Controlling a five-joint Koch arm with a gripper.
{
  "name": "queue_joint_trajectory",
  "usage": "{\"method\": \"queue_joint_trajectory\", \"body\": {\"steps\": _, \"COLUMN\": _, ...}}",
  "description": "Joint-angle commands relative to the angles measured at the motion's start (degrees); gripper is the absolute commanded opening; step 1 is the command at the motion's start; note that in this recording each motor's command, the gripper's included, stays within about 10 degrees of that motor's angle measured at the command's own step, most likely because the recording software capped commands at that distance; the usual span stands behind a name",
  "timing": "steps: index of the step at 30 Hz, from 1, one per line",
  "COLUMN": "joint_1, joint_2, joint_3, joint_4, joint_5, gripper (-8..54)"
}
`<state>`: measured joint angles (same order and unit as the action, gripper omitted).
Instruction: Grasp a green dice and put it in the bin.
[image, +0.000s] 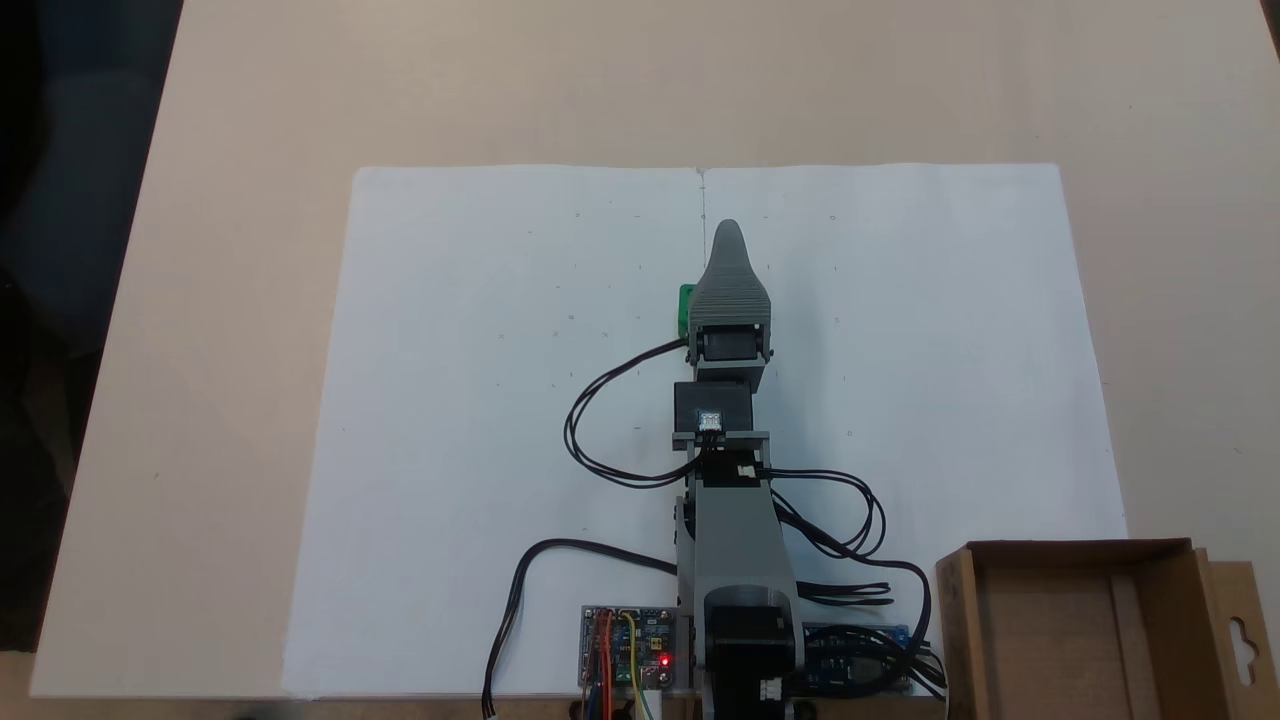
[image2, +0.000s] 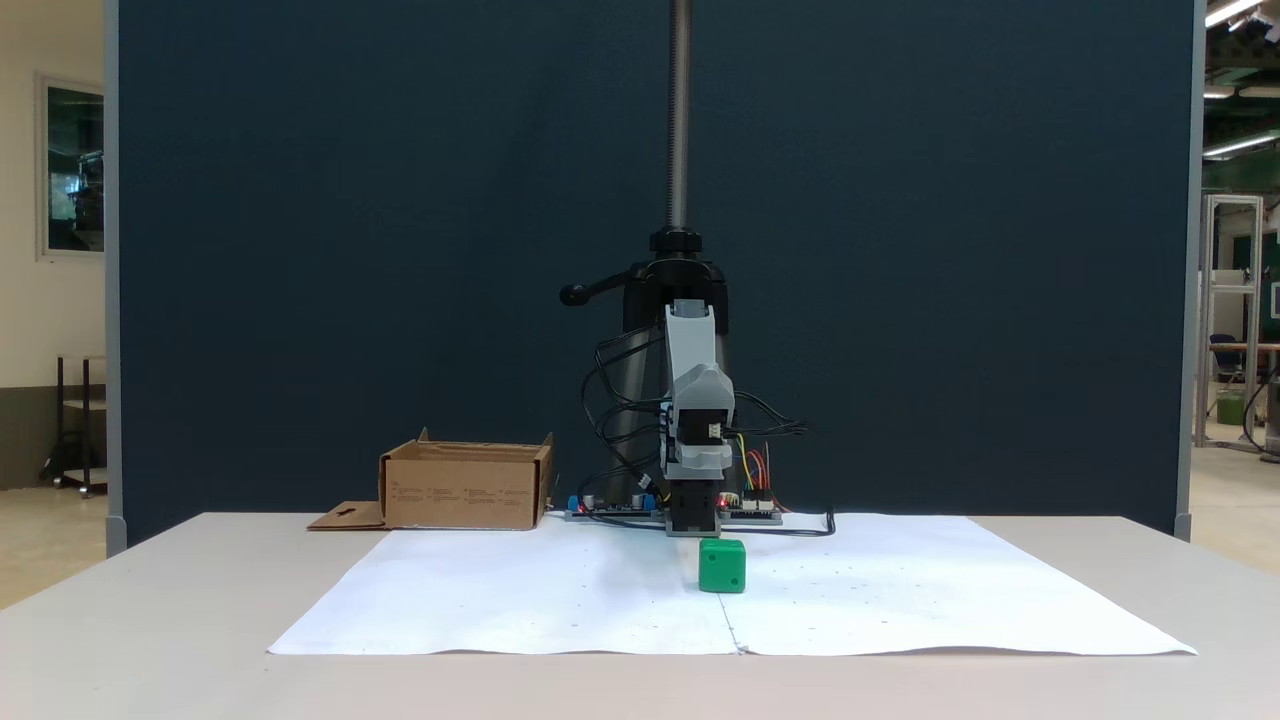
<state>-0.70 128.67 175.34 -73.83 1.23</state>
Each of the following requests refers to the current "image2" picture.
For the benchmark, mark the small motor driver board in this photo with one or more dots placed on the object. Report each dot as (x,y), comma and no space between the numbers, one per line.
(760,506)

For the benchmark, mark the white paper sheet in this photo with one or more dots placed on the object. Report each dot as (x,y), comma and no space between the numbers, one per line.
(520,600)

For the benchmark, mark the aluminium profile frame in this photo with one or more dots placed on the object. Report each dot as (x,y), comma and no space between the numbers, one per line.
(1232,300)

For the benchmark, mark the brown cardboard box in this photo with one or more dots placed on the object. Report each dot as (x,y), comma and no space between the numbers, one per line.
(460,490)

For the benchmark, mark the dark shelf cart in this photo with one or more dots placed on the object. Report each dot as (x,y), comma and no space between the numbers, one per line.
(80,420)

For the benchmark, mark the white framed window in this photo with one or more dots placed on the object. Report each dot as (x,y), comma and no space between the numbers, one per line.
(75,170)

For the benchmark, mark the green die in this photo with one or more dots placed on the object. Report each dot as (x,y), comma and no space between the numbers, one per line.
(722,568)

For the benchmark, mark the blue circuit board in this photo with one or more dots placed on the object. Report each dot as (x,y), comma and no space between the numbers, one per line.
(600,511)

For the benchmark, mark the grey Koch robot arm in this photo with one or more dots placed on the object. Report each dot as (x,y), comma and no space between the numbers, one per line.
(690,340)

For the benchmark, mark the dark blue partition panel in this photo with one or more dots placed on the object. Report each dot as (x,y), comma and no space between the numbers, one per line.
(300,200)

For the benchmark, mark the blue office chair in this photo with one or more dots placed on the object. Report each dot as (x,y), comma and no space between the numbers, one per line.
(1225,352)

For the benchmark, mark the green bin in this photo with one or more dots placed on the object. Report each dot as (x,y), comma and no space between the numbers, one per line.
(1230,408)

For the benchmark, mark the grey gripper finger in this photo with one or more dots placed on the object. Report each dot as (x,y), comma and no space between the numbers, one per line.
(700,392)

